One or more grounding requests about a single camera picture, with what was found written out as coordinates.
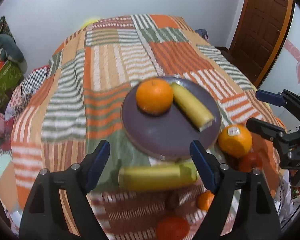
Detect banana half on plate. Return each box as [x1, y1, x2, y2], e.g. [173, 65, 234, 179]
[170, 82, 215, 132]

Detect yellow pillow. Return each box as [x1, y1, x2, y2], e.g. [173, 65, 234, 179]
[80, 17, 101, 29]

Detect checkered black white cloth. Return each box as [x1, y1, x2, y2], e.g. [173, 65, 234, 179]
[21, 66, 50, 98]

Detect smaller red tomato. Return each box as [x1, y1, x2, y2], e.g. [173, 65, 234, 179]
[238, 152, 263, 172]

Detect blue bag beside bed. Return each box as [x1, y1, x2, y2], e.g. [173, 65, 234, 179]
[195, 29, 209, 42]

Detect small mandarin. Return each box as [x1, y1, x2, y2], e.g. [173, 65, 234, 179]
[196, 191, 215, 212]

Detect green patterned box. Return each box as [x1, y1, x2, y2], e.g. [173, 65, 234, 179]
[0, 61, 23, 109]

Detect large orange with sticker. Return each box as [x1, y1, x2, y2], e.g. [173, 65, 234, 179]
[218, 124, 253, 158]

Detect dark red small fruit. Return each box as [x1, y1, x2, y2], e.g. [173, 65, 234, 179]
[165, 191, 179, 211]

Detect dark purple round plate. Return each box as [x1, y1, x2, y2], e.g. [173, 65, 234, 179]
[121, 76, 222, 161]

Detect banana half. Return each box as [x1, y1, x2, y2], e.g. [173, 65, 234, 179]
[170, 82, 215, 132]
[118, 162, 199, 192]

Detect large red tomato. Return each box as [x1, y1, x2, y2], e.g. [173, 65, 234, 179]
[156, 216, 190, 240]

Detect brown wooden door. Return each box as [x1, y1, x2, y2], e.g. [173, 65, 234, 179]
[230, 0, 294, 87]

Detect grey plush toy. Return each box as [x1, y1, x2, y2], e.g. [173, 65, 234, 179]
[0, 34, 24, 63]

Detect orange mandarin on plate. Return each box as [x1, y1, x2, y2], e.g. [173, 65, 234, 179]
[135, 78, 173, 115]

